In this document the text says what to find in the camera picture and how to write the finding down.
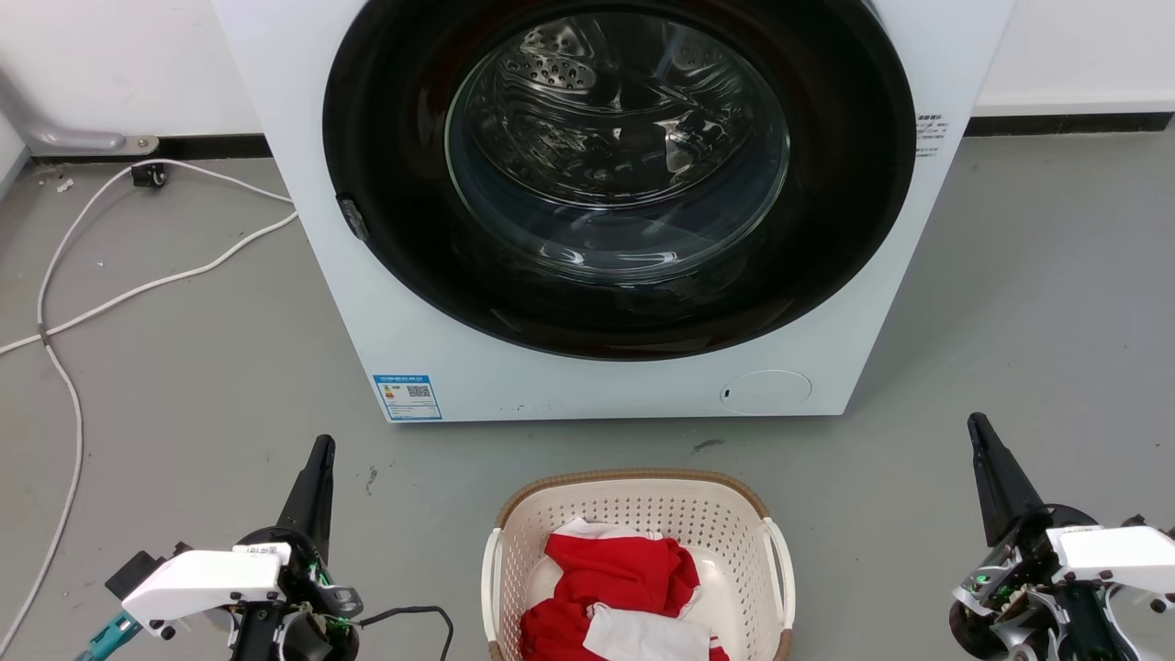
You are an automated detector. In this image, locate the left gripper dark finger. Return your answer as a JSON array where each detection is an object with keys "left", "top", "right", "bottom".
[
  {"left": 309, "top": 435, "right": 337, "bottom": 563},
  {"left": 275, "top": 434, "right": 324, "bottom": 544}
]

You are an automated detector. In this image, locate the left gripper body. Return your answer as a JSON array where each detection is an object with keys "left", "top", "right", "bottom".
[{"left": 234, "top": 526, "right": 364, "bottom": 661}]

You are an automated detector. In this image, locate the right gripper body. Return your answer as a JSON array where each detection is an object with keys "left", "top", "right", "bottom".
[{"left": 949, "top": 503, "right": 1102, "bottom": 661}]

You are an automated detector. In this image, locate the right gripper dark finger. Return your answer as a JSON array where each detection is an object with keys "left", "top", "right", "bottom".
[
  {"left": 967, "top": 413, "right": 1020, "bottom": 548},
  {"left": 977, "top": 413, "right": 1048, "bottom": 531}
]

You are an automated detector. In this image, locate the cream plastic laundry basket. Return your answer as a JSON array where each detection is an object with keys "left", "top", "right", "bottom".
[{"left": 480, "top": 468, "right": 797, "bottom": 661}]

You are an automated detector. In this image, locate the blue energy label sticker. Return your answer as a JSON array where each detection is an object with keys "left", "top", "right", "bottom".
[{"left": 373, "top": 374, "right": 443, "bottom": 422}]

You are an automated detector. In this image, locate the round white filter cover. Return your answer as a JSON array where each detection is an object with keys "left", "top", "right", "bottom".
[{"left": 720, "top": 369, "right": 813, "bottom": 416}]

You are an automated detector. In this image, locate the white front-load washing machine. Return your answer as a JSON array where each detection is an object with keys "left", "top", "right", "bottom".
[{"left": 211, "top": 0, "right": 1017, "bottom": 424}]

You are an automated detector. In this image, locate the grey door latch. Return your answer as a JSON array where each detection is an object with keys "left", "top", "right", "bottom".
[{"left": 337, "top": 195, "right": 371, "bottom": 243}]

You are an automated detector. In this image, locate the red and white garment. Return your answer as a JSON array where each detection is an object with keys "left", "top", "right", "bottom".
[{"left": 520, "top": 518, "right": 732, "bottom": 661}]

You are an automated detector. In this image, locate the round black washer door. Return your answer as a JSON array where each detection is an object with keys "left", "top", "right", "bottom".
[{"left": 322, "top": 0, "right": 918, "bottom": 362}]

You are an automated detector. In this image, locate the black baseboard strip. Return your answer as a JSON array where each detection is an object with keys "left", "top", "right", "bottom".
[
  {"left": 964, "top": 111, "right": 1175, "bottom": 138},
  {"left": 158, "top": 134, "right": 273, "bottom": 162}
]

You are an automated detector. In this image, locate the steel washing drum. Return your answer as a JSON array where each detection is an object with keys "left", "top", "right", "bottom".
[{"left": 445, "top": 11, "right": 791, "bottom": 283}]

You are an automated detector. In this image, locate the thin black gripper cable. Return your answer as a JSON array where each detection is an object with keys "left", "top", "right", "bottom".
[{"left": 352, "top": 605, "right": 456, "bottom": 661}]

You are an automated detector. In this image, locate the teal cable connector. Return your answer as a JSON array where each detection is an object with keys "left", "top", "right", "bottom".
[{"left": 74, "top": 612, "right": 144, "bottom": 661}]

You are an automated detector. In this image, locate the white floor cable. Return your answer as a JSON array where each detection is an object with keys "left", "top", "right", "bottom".
[{"left": 0, "top": 211, "right": 300, "bottom": 357}]

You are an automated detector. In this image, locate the long white looping cable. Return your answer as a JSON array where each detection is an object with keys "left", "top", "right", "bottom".
[{"left": 0, "top": 158, "right": 295, "bottom": 655}]

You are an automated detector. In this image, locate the grey wall pipe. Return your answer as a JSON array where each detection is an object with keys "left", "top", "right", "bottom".
[{"left": 0, "top": 72, "right": 160, "bottom": 156}]

